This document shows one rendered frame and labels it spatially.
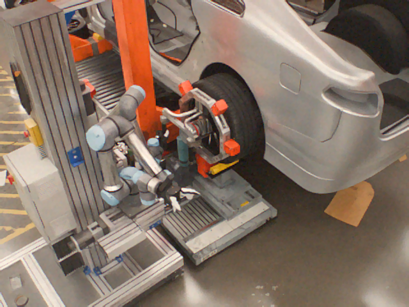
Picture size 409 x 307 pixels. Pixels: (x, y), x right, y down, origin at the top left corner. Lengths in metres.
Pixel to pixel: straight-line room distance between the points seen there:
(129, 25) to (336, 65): 1.37
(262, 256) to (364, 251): 0.82
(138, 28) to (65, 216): 1.32
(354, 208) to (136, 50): 2.24
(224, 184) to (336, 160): 1.26
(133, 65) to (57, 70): 0.98
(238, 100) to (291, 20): 0.71
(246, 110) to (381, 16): 1.63
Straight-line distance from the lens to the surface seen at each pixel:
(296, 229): 3.59
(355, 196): 3.96
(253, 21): 2.68
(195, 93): 3.03
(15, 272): 3.35
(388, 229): 3.79
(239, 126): 2.92
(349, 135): 2.47
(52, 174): 2.38
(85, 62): 5.64
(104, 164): 2.32
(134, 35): 2.97
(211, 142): 3.33
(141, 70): 3.10
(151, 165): 2.29
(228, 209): 3.49
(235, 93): 2.97
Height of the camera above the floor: 2.70
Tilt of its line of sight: 40 degrees down
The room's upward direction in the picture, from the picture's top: 2 degrees counter-clockwise
